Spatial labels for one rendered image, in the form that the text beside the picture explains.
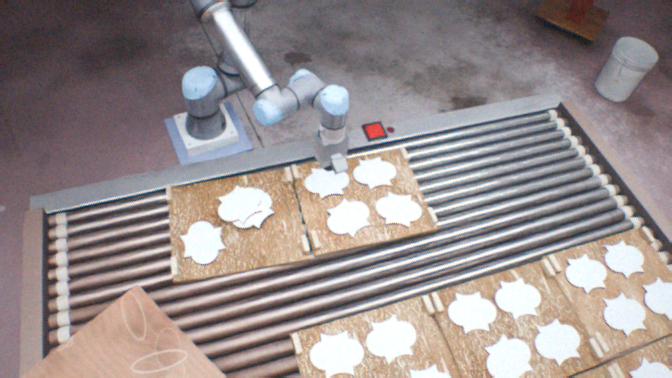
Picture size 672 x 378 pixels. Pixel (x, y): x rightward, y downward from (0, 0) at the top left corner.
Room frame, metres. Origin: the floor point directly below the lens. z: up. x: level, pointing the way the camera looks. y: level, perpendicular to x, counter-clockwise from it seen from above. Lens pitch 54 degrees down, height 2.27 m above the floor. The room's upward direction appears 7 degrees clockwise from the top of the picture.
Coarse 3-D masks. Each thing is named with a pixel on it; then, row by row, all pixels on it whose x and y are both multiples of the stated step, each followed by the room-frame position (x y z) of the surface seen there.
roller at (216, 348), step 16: (624, 224) 0.99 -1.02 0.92; (640, 224) 1.00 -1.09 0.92; (576, 240) 0.90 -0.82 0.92; (592, 240) 0.91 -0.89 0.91; (512, 256) 0.81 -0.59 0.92; (528, 256) 0.82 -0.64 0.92; (464, 272) 0.73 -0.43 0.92; (480, 272) 0.74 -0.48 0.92; (496, 272) 0.75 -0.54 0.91; (416, 288) 0.66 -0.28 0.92; (432, 288) 0.67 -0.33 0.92; (352, 304) 0.59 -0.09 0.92; (368, 304) 0.59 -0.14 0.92; (384, 304) 0.60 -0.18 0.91; (304, 320) 0.52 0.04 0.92; (320, 320) 0.53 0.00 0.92; (336, 320) 0.54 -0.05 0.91; (240, 336) 0.45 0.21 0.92; (256, 336) 0.46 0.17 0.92; (272, 336) 0.46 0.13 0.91; (208, 352) 0.40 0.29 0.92; (224, 352) 0.40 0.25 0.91
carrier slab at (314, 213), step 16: (352, 160) 1.11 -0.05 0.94; (368, 160) 1.12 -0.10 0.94; (384, 160) 1.13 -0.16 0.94; (400, 160) 1.14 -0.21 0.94; (304, 176) 1.02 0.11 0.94; (352, 176) 1.04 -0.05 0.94; (400, 176) 1.07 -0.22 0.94; (304, 192) 0.95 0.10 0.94; (352, 192) 0.98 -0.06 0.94; (368, 192) 0.98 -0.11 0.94; (384, 192) 0.99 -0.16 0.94; (400, 192) 1.00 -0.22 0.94; (416, 192) 1.01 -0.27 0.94; (304, 208) 0.89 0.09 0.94; (320, 208) 0.90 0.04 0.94; (368, 208) 0.92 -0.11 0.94; (320, 224) 0.84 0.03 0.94; (384, 224) 0.87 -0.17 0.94; (416, 224) 0.88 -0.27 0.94; (320, 240) 0.78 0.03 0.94; (336, 240) 0.79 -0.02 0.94; (352, 240) 0.79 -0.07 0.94; (368, 240) 0.80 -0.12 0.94; (384, 240) 0.81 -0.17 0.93
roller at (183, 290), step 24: (552, 192) 1.09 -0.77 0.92; (576, 192) 1.12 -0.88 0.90; (456, 216) 0.94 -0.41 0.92; (480, 216) 0.96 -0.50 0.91; (312, 264) 0.71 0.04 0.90; (168, 288) 0.56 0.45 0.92; (192, 288) 0.57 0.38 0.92; (216, 288) 0.59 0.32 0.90; (72, 312) 0.45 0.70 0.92; (96, 312) 0.46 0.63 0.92
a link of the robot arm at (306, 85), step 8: (296, 72) 1.09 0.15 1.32; (304, 72) 1.09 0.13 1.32; (296, 80) 1.07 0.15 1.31; (304, 80) 1.06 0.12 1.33; (312, 80) 1.06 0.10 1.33; (320, 80) 1.07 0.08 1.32; (296, 88) 1.02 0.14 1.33; (304, 88) 1.03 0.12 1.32; (312, 88) 1.04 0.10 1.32; (320, 88) 1.03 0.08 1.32; (304, 96) 1.01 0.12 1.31; (312, 96) 1.02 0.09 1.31; (304, 104) 1.00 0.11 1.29; (312, 104) 1.01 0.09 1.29
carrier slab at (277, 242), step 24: (192, 192) 0.90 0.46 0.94; (216, 192) 0.91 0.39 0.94; (264, 192) 0.93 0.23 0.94; (288, 192) 0.95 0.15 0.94; (192, 216) 0.81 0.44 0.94; (216, 216) 0.82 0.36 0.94; (288, 216) 0.85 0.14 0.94; (240, 240) 0.74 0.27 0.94; (264, 240) 0.75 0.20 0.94; (288, 240) 0.77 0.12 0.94; (192, 264) 0.64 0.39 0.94; (216, 264) 0.65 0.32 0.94; (240, 264) 0.66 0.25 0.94; (264, 264) 0.67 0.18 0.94; (288, 264) 0.69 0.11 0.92
